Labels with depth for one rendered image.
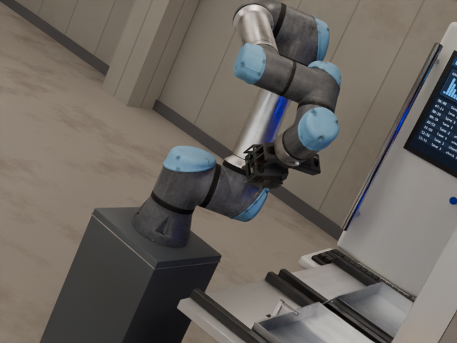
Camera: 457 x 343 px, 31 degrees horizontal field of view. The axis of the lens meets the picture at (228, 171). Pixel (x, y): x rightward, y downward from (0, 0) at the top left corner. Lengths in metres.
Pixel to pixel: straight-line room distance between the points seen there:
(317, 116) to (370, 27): 3.65
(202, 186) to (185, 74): 4.07
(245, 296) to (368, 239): 0.81
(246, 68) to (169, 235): 0.58
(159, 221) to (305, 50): 0.55
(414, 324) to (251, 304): 0.47
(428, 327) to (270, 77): 0.59
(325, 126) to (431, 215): 0.88
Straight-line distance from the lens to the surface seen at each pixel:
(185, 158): 2.00
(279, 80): 1.65
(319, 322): 1.82
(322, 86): 1.67
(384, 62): 5.17
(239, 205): 2.04
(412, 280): 2.48
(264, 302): 1.78
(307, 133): 1.61
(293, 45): 2.02
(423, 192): 2.43
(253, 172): 1.78
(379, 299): 2.11
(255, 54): 1.64
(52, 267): 3.47
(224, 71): 5.83
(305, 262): 2.34
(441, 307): 1.36
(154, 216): 2.04
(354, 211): 2.45
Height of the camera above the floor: 1.60
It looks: 17 degrees down
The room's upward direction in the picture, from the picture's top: 25 degrees clockwise
